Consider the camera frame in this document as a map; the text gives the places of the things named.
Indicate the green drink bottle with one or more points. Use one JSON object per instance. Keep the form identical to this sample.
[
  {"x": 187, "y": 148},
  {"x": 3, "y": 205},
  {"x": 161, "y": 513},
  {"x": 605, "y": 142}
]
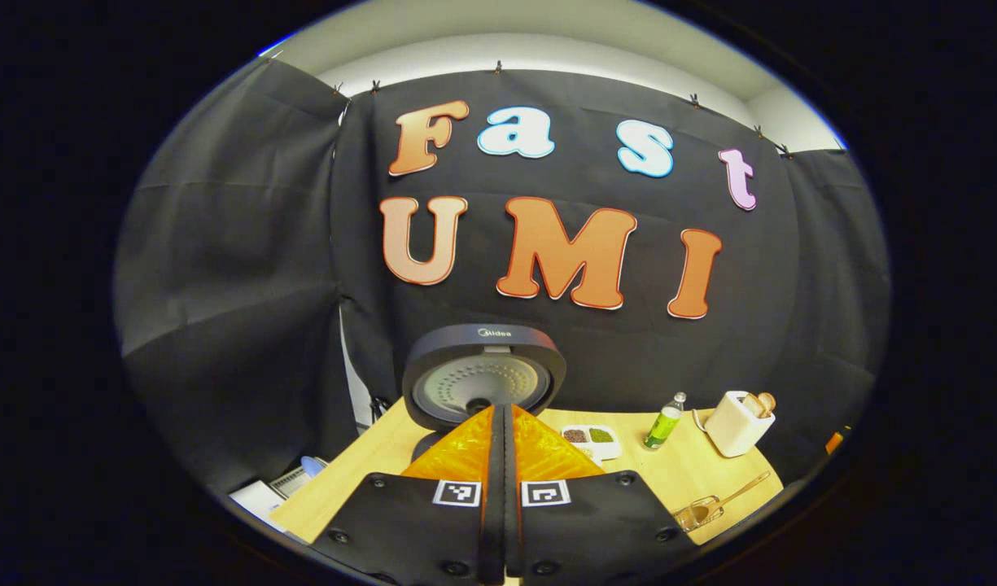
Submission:
[{"x": 662, "y": 425}]

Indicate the white divided grain dish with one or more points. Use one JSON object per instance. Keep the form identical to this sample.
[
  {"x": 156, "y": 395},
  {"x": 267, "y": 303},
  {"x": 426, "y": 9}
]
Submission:
[{"x": 592, "y": 439}]

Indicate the toasted bread slice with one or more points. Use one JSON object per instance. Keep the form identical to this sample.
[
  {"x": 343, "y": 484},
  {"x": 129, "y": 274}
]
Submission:
[
  {"x": 767, "y": 401},
  {"x": 753, "y": 404}
]

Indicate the black rice cooker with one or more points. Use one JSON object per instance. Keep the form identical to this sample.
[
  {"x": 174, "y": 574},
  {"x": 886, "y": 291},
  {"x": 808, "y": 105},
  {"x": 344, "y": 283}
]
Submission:
[{"x": 465, "y": 382}]

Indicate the grey laptop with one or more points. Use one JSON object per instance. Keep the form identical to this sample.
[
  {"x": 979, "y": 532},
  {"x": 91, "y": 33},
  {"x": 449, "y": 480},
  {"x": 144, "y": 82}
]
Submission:
[{"x": 299, "y": 480}]

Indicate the white toaster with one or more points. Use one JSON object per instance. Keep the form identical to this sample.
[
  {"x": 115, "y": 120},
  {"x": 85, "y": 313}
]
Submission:
[{"x": 734, "y": 431}]

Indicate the wooden spoon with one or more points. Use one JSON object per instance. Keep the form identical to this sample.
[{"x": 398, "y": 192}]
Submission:
[{"x": 746, "y": 486}]

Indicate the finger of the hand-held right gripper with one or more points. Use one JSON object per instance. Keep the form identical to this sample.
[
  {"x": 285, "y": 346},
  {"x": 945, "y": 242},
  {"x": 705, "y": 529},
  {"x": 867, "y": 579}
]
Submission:
[{"x": 834, "y": 443}]

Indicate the black backdrop cloth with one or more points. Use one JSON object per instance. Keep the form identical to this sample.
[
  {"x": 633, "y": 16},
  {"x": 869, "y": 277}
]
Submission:
[{"x": 238, "y": 244}]

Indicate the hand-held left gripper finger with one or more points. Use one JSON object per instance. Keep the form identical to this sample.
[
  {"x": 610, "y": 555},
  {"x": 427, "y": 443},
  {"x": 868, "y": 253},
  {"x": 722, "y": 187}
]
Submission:
[
  {"x": 513, "y": 521},
  {"x": 495, "y": 521}
]

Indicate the white box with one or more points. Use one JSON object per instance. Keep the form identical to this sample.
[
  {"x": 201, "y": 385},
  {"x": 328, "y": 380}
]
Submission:
[{"x": 255, "y": 498}]

